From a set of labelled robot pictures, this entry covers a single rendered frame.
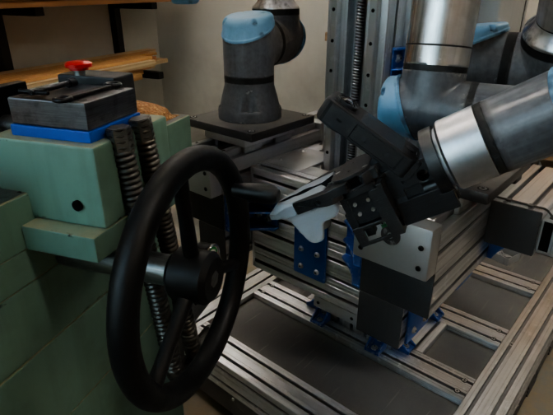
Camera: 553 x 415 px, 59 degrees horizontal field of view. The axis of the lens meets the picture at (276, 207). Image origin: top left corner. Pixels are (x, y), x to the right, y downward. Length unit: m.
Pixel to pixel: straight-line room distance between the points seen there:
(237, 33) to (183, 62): 3.38
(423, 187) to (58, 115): 0.38
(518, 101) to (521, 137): 0.03
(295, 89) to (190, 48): 1.02
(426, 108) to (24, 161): 0.45
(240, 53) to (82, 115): 0.64
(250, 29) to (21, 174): 0.66
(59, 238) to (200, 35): 3.86
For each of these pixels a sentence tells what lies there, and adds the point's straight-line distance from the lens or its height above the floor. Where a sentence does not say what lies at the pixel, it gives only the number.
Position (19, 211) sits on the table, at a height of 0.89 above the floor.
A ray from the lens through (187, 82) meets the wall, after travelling 4.50.
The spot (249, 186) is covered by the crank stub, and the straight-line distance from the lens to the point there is 0.57.
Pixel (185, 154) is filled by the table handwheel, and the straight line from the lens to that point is 0.48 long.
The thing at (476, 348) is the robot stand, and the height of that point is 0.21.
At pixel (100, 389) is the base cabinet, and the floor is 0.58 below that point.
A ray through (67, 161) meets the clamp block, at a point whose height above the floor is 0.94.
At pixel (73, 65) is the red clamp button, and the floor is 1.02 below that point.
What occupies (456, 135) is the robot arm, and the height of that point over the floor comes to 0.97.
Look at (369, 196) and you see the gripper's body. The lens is 0.53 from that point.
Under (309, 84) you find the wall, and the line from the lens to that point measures 3.92.
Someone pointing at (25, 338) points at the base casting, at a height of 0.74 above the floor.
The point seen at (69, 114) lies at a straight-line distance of 0.53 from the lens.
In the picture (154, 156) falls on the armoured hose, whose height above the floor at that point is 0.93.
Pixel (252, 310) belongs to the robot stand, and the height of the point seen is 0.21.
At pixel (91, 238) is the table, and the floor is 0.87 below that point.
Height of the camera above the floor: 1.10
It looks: 25 degrees down
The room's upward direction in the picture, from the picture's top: straight up
